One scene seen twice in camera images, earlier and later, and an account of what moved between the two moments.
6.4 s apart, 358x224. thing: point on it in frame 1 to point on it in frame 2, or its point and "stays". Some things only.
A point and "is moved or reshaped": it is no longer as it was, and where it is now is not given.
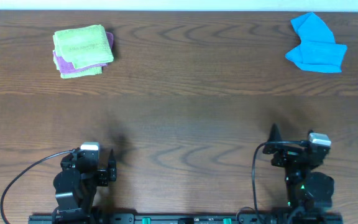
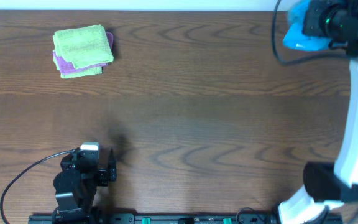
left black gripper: (112, 166) stays
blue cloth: (318, 51) is moved or reshaped
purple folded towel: (66, 65) stays
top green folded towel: (83, 46) stays
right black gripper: (284, 152) to (313, 11)
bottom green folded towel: (97, 70) stays
